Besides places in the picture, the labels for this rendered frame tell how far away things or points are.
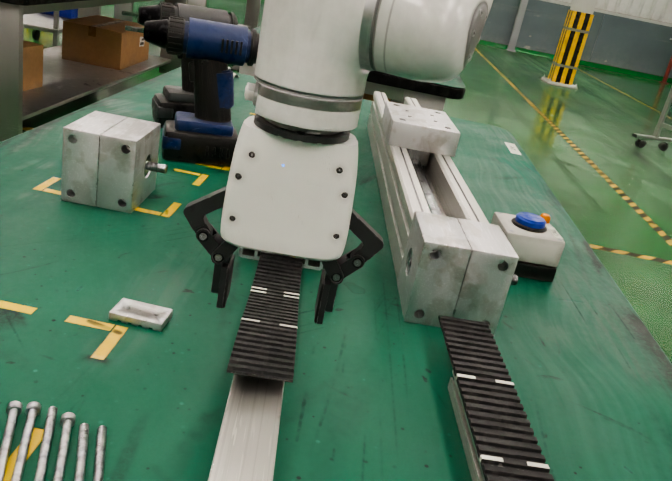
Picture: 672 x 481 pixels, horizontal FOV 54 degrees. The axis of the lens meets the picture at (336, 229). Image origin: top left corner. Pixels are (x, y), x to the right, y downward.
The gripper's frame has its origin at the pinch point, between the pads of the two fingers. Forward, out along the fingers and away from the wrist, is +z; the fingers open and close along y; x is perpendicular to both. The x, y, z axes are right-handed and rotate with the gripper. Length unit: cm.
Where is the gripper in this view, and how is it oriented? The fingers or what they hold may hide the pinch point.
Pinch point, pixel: (272, 296)
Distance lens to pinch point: 57.4
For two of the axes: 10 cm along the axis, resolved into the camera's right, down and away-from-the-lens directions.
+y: 9.8, 1.7, 0.7
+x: 0.0, -3.8, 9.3
